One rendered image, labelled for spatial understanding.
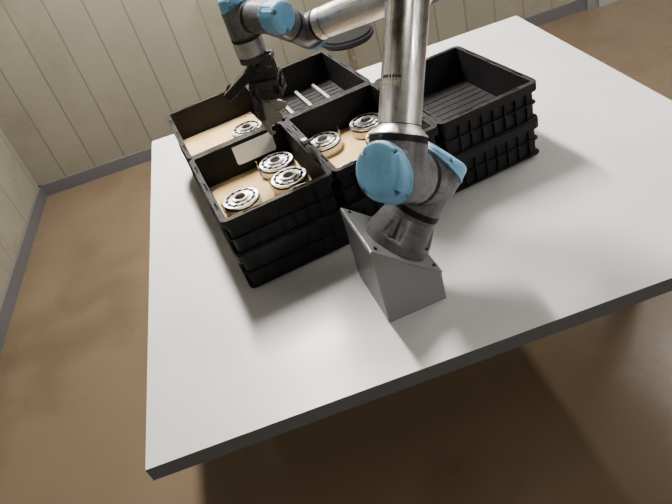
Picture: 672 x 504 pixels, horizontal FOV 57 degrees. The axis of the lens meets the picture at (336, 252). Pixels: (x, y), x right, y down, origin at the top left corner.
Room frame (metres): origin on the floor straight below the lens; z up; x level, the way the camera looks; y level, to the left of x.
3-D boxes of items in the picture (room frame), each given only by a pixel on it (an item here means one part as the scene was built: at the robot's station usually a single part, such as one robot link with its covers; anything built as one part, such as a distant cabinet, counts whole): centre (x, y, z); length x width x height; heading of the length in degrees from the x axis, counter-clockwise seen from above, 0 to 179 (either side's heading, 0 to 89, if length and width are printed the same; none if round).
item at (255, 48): (1.56, 0.05, 1.20); 0.08 x 0.08 x 0.05
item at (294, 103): (1.93, -0.08, 0.87); 0.40 x 0.30 x 0.11; 12
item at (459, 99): (1.60, -0.45, 0.87); 0.40 x 0.30 x 0.11; 12
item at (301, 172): (1.49, 0.06, 0.86); 0.10 x 0.10 x 0.01
